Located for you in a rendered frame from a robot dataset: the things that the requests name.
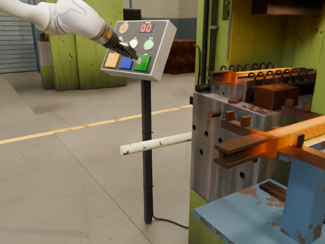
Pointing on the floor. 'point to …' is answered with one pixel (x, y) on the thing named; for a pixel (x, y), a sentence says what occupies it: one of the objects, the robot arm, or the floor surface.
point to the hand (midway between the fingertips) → (135, 58)
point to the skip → (181, 57)
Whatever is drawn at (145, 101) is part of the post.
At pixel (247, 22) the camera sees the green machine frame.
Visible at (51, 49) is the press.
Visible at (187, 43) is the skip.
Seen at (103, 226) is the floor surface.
